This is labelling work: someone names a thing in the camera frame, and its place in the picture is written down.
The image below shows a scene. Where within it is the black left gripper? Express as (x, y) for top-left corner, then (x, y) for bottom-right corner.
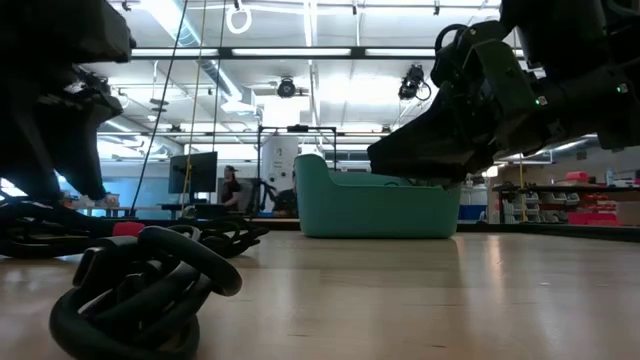
(0, 64), (124, 201)

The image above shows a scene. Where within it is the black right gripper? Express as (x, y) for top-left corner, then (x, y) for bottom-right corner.
(367, 22), (569, 184)

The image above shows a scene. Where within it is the teal plastic bin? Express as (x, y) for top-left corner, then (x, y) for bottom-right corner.
(293, 153), (462, 240)

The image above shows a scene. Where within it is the blue storage bin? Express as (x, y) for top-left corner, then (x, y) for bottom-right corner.
(458, 203), (489, 222)

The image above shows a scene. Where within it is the shelf with red bins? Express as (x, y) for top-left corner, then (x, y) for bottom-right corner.
(492, 169), (640, 227)

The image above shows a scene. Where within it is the dark background monitor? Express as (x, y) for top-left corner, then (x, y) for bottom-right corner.
(167, 151), (219, 195)

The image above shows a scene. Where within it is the white cylindrical machine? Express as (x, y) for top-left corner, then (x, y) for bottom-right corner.
(260, 135), (300, 194)

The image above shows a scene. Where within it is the person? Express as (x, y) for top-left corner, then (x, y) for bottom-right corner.
(221, 165), (244, 211)

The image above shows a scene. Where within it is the black ceiling camera with cable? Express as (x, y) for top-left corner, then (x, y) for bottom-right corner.
(398, 63), (432, 102)

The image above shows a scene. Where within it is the loose black USB-C cable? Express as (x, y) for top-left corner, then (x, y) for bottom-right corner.
(0, 198), (116, 260)

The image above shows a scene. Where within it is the long black cable red tie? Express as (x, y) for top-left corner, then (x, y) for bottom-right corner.
(94, 219), (271, 260)

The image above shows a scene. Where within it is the black hanging cable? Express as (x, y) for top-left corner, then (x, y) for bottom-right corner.
(130, 0), (190, 216)

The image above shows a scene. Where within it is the black metal stand frame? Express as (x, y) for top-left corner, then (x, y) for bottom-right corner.
(256, 124), (339, 216)

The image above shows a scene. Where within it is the folded thick black cable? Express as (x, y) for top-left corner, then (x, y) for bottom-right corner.
(48, 225), (244, 360)

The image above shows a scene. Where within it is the black metal table frame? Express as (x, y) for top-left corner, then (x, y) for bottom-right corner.
(99, 217), (640, 244)

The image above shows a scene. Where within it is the round black ceiling camera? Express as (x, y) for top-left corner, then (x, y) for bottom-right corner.
(276, 77), (298, 99)

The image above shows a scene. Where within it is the thin dark hanging cable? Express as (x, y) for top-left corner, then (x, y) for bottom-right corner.
(212, 0), (227, 154)

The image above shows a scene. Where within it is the white hanging ring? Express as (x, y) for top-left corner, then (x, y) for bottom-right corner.
(225, 3), (253, 35)

